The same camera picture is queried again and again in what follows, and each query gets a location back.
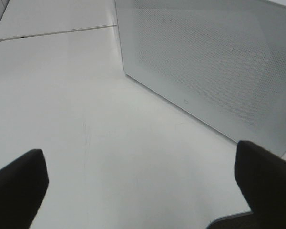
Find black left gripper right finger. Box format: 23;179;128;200
234;141;286;229

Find white microwave door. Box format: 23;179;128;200
115;0;286;156

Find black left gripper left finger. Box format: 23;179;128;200
0;149;49;229

